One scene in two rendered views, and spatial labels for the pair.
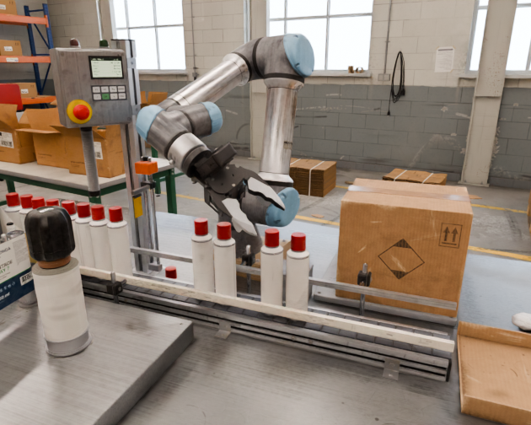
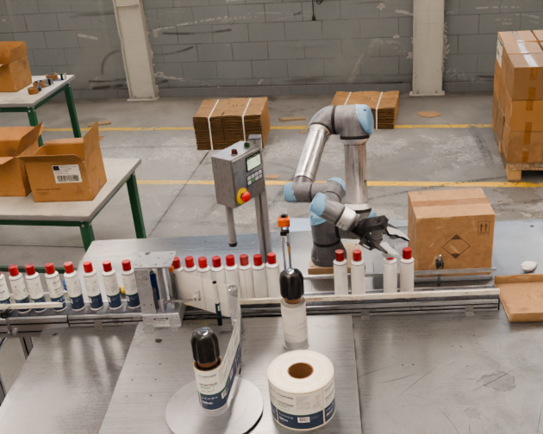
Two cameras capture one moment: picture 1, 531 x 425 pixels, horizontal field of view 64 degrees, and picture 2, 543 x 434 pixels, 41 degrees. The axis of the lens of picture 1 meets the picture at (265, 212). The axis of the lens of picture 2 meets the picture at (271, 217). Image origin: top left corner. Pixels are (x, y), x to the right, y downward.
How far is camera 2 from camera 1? 1.84 m
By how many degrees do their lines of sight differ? 17
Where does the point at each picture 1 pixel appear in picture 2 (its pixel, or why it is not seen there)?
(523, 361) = (531, 289)
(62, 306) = (303, 322)
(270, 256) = (392, 265)
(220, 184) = (375, 235)
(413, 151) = (351, 62)
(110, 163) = (90, 183)
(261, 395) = (413, 341)
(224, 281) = (360, 285)
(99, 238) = (262, 276)
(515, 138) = (465, 34)
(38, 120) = not seen: outside the picture
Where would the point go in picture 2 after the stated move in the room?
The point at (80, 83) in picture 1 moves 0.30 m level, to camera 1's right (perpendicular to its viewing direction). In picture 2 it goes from (242, 177) to (320, 161)
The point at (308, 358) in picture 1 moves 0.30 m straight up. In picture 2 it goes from (423, 318) to (425, 247)
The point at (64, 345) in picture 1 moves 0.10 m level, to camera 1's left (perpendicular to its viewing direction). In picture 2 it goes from (302, 344) to (275, 350)
